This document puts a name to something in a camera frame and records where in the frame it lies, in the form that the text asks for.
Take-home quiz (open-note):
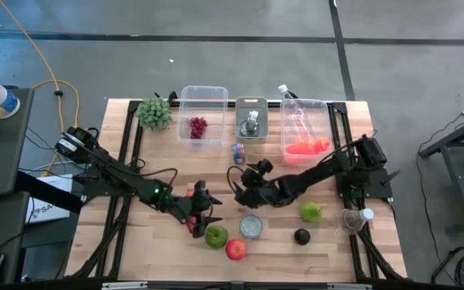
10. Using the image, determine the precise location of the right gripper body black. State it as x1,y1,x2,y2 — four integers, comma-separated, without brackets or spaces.
239,159,288,209

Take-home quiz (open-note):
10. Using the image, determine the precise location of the red pomegranate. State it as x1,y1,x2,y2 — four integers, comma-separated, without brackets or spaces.
186,215,201,235

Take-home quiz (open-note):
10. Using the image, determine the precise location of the clear bottle white cap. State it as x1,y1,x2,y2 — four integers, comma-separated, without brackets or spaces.
277,83,317,142

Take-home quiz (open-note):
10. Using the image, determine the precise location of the red grape bunch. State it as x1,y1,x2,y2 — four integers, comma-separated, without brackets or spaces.
189,116,209,141

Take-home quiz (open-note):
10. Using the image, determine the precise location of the white printed box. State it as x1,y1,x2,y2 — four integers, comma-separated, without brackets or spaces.
25,173,74,225

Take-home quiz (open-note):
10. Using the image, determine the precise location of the clear plastic cup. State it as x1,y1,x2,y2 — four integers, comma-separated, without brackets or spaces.
330,208,375,237

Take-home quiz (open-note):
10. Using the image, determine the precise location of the dark avocado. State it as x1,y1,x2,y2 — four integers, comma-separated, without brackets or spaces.
293,228,312,247

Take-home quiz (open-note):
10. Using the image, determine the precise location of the grey plastic bin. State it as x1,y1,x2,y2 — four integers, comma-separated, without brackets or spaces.
234,96,270,145

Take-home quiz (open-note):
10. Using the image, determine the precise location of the orange squeeze bottle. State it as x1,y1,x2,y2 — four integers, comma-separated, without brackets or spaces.
284,136,332,164

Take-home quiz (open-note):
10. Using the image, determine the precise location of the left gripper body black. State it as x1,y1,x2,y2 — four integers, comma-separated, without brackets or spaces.
179,180,213,238

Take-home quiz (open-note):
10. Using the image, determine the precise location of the green pear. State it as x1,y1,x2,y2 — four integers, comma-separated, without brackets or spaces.
299,201,323,224

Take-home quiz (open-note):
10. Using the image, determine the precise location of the clear plastic bin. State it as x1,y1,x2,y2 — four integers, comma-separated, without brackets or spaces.
176,85,230,153
279,98,334,164

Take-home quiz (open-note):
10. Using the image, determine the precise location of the black aluminium table frame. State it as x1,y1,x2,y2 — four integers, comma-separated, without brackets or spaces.
70,91,408,283

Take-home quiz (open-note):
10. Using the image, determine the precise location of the red apple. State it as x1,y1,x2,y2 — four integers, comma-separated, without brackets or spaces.
225,238,247,262

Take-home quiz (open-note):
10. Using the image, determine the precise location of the green artificial plant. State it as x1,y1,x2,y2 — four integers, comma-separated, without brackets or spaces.
135,96,173,132

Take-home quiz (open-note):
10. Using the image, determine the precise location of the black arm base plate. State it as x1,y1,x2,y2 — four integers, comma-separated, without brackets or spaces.
338,167,394,199
81,176,137,198

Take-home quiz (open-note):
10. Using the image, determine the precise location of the grey metal bracket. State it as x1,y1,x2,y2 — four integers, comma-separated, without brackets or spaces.
101,281,149,290
325,283,373,290

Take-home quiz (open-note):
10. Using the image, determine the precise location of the teal labelled tin can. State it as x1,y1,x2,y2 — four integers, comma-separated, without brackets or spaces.
238,213,264,239

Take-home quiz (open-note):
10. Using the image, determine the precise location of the yellow extension cable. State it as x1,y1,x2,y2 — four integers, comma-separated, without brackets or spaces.
0,0,85,178

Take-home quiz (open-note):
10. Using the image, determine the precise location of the blue pink labelled can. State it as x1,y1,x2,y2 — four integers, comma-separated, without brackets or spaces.
231,142,246,165

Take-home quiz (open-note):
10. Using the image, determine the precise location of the green apple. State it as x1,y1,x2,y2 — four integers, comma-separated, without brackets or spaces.
205,224,230,250

